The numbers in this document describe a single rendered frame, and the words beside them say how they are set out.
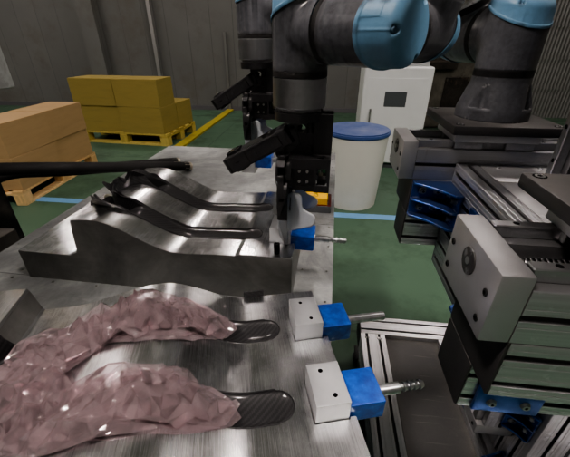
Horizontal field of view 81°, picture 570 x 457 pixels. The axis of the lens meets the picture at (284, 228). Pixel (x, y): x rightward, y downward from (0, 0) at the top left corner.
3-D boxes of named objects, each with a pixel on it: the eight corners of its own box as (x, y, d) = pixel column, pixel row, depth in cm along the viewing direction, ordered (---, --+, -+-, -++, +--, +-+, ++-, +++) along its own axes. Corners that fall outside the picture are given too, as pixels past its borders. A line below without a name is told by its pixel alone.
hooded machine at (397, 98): (415, 170, 346) (448, 10, 277) (354, 168, 355) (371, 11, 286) (404, 150, 407) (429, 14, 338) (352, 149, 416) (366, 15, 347)
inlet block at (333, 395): (408, 379, 41) (416, 349, 39) (429, 419, 37) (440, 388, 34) (304, 394, 39) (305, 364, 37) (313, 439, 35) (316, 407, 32)
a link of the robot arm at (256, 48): (233, 38, 68) (243, 38, 75) (235, 63, 70) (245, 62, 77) (270, 38, 67) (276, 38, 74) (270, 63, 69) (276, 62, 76)
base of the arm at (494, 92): (509, 111, 82) (523, 66, 78) (543, 124, 69) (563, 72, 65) (445, 109, 84) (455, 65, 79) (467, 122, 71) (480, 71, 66)
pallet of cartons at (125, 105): (174, 146, 425) (163, 80, 386) (78, 143, 437) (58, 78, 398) (198, 129, 505) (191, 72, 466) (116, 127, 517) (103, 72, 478)
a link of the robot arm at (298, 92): (267, 79, 43) (277, 73, 50) (268, 115, 46) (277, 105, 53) (326, 80, 42) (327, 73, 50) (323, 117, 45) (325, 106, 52)
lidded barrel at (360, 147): (378, 190, 301) (388, 122, 271) (381, 215, 259) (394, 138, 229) (323, 187, 309) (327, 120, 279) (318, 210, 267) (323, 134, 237)
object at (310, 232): (344, 246, 61) (347, 220, 59) (344, 261, 57) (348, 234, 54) (274, 239, 63) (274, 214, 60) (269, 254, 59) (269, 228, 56)
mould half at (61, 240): (304, 228, 80) (306, 174, 73) (291, 301, 57) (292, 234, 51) (110, 214, 86) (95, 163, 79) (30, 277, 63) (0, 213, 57)
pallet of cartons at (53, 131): (-63, 203, 278) (-108, 124, 246) (42, 160, 377) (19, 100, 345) (21, 209, 269) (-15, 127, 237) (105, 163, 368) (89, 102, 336)
